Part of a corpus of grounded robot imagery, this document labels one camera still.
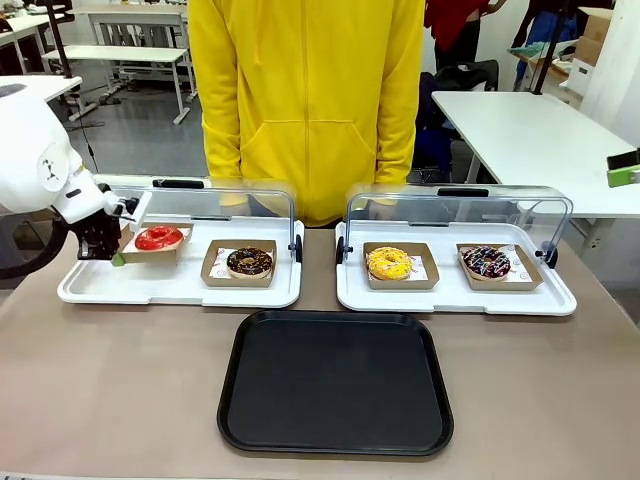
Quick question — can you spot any yellow glazed donut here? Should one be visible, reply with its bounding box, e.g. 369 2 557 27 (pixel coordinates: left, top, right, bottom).
367 246 414 281

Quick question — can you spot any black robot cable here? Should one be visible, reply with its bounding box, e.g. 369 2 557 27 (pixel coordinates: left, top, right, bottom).
0 212 71 281

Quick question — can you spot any red glazed donut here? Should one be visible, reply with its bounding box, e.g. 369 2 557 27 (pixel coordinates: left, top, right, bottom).
134 225 184 253

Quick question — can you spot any chocolate donut with coloured sprinkles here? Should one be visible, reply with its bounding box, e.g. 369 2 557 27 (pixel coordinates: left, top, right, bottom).
462 245 512 282

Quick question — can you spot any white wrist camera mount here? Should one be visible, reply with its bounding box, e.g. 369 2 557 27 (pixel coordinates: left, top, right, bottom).
110 191 154 234

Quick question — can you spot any person in dark blue clothes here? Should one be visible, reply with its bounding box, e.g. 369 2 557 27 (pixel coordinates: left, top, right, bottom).
509 0 581 92

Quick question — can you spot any brown cardboard donut box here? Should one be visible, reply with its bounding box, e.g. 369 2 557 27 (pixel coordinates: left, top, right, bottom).
362 241 441 291
455 243 545 292
200 239 278 289
118 223 195 269

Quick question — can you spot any black bag on chair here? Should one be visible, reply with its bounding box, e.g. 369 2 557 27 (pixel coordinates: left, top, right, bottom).
432 59 500 94

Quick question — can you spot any clear display case lid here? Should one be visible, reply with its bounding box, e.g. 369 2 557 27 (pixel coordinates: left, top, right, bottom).
94 173 305 264
335 182 575 269

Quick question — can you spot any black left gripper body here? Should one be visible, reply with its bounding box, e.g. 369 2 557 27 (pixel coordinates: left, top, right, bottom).
74 208 124 261

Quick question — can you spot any large white table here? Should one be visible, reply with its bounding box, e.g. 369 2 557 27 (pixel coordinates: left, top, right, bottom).
430 89 640 220

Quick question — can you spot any person in red top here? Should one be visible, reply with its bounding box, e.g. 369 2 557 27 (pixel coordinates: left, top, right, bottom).
424 0 509 71

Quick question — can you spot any chocolate donut with nut bits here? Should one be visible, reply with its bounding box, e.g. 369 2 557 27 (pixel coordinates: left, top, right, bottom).
225 246 275 279

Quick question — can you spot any white storage box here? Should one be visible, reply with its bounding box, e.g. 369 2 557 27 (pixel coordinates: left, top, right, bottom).
564 57 592 107

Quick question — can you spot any white desk with metal legs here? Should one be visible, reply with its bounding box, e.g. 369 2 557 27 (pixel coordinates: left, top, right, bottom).
85 3 190 47
42 44 192 126

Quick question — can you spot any black metal pole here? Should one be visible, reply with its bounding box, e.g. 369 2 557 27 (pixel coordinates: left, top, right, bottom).
530 0 567 96
47 0 76 80

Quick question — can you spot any black serving tray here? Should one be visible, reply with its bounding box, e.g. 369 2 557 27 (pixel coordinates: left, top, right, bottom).
216 309 455 457

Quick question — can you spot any brown cardboard carton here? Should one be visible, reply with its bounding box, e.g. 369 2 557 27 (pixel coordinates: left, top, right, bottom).
574 7 614 66

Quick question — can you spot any white display case base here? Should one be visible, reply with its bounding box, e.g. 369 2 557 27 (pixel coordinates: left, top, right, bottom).
334 221 579 316
56 218 305 309

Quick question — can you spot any person in yellow hoodie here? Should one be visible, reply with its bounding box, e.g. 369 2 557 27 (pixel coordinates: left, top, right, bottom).
187 0 427 229

